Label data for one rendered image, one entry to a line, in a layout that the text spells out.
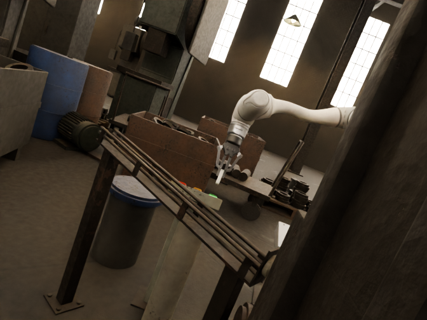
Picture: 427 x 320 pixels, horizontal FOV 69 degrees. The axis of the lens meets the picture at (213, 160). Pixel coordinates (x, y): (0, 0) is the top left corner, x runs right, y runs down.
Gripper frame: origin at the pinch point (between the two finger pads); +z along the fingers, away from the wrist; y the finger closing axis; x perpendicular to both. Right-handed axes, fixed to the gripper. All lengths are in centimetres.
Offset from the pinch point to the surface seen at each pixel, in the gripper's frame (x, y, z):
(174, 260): -11.7, -5.0, 39.5
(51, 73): 155, -189, -56
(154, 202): 20.5, -25.8, 21.9
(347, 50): 578, 204, -515
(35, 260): 18, -67, 67
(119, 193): 16, -43, 24
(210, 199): -5.1, -0.5, 11.5
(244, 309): -53, 17, 38
